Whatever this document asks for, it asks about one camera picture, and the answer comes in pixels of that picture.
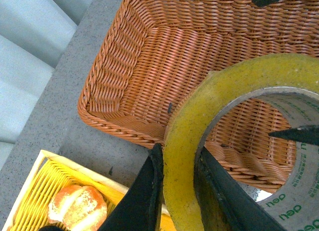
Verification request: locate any brown wicker basket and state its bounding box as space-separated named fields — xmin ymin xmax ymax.
xmin=78 ymin=0 xmax=319 ymax=193

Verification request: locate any grey curtain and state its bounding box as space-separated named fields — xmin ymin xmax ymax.
xmin=0 ymin=0 xmax=92 ymax=164

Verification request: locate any toy croissant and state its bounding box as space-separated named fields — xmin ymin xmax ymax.
xmin=48 ymin=185 xmax=108 ymax=231

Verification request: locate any yellow packing tape roll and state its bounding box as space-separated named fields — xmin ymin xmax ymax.
xmin=163 ymin=54 xmax=319 ymax=231

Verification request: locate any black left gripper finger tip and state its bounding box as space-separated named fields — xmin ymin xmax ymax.
xmin=269 ymin=125 xmax=319 ymax=144

